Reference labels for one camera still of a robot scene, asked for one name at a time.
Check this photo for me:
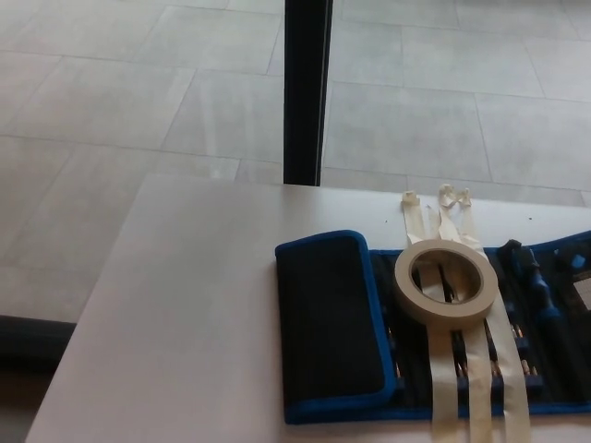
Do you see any black vertical pillar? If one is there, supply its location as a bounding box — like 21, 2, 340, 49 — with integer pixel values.
283, 0, 335, 186

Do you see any beige masking tape roll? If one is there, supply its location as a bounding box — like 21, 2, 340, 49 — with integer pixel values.
393, 239, 500, 333

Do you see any black toolkit case blue trim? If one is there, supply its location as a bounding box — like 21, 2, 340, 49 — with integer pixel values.
275, 229, 591, 425

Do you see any small white label card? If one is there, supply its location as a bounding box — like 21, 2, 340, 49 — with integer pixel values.
571, 275, 591, 311

